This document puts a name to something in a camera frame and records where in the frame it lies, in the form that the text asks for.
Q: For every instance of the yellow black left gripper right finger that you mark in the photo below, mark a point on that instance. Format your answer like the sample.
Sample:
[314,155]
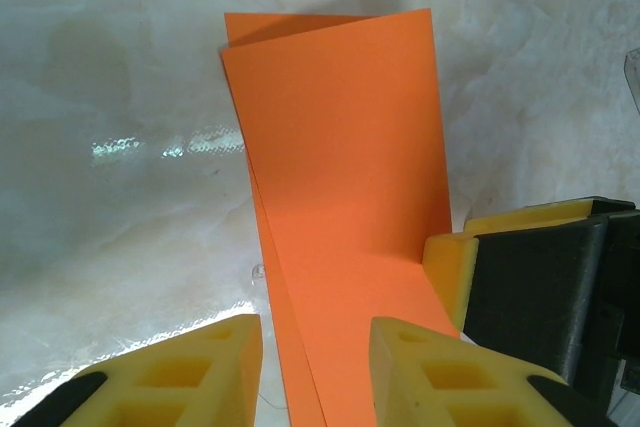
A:
[450,387]

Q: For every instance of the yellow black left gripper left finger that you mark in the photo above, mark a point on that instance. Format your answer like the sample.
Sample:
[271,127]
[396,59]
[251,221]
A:
[175,377]

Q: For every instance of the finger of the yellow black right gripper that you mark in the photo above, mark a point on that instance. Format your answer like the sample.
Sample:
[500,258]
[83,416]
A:
[540,217]
[525,287]

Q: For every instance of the orange paper sheet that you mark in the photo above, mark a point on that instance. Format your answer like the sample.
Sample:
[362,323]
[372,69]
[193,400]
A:
[340,147]

